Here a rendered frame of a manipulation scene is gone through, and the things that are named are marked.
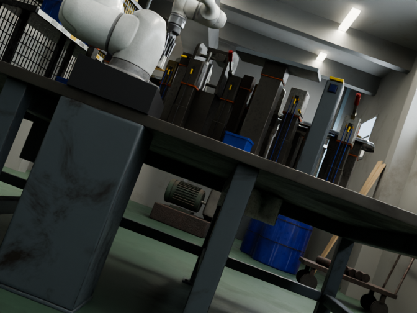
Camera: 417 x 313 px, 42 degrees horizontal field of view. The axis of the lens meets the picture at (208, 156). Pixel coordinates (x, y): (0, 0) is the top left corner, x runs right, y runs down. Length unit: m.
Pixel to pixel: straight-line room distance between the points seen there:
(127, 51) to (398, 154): 5.82
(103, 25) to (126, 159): 0.50
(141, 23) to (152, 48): 0.09
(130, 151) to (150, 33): 0.44
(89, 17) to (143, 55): 0.23
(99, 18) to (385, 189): 5.82
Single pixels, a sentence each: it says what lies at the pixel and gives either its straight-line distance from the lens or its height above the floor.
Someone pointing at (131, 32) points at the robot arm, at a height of 0.96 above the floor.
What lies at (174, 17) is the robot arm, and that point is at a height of 1.34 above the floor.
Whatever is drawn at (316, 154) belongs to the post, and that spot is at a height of 0.83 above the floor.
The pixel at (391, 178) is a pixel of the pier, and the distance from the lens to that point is 7.39.
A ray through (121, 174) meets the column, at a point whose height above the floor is 0.48.
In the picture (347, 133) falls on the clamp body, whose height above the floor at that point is 0.98.
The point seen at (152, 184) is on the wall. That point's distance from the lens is 10.58.
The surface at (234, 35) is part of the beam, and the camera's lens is 10.93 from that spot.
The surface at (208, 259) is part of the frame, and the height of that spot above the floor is 0.32.
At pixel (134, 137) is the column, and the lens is 1.81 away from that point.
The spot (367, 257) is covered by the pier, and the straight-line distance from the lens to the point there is 7.31.
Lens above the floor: 0.50
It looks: 5 degrees up
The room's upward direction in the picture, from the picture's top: 21 degrees clockwise
